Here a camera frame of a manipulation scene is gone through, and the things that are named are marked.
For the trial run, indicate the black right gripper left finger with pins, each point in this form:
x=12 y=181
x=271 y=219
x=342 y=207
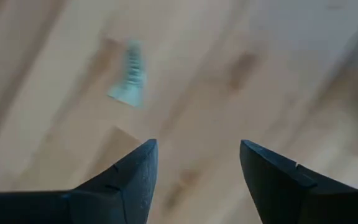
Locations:
x=129 y=193

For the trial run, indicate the green white stevia packet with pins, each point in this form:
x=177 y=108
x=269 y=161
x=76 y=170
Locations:
x=130 y=77

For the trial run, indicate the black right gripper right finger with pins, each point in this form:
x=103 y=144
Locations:
x=275 y=186

